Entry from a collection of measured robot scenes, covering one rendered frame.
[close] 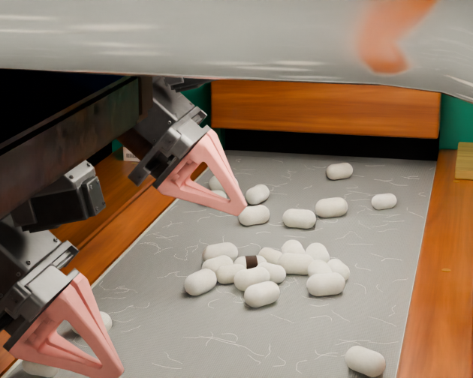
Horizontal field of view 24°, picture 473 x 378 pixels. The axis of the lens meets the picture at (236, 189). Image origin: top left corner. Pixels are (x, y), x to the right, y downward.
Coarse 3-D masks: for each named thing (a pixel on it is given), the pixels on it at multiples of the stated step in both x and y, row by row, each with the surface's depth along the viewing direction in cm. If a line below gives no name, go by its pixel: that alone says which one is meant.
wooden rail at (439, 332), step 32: (448, 160) 139; (448, 192) 125; (448, 224) 114; (448, 256) 104; (416, 288) 96; (448, 288) 96; (416, 320) 89; (448, 320) 89; (416, 352) 83; (448, 352) 83
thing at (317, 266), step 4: (316, 260) 104; (320, 260) 104; (312, 264) 104; (316, 264) 103; (320, 264) 103; (324, 264) 103; (308, 268) 104; (312, 268) 103; (316, 268) 103; (320, 268) 102; (324, 268) 102; (328, 268) 103; (308, 272) 104; (312, 272) 103; (316, 272) 102; (320, 272) 102; (324, 272) 102; (328, 272) 102
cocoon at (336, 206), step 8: (320, 200) 124; (328, 200) 124; (336, 200) 124; (344, 200) 124; (320, 208) 123; (328, 208) 123; (336, 208) 123; (344, 208) 124; (320, 216) 124; (328, 216) 124; (336, 216) 124
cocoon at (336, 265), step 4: (332, 260) 105; (336, 260) 105; (340, 260) 106; (328, 264) 105; (332, 264) 105; (336, 264) 104; (340, 264) 104; (344, 264) 104; (332, 268) 104; (336, 268) 104; (340, 268) 104; (344, 268) 104; (348, 268) 104; (336, 272) 104; (340, 272) 104; (344, 272) 104; (348, 272) 104; (344, 276) 104; (348, 276) 104
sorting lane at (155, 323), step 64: (320, 192) 134; (384, 192) 134; (128, 256) 112; (192, 256) 112; (384, 256) 112; (64, 320) 95; (128, 320) 95; (192, 320) 95; (256, 320) 95; (320, 320) 95; (384, 320) 95
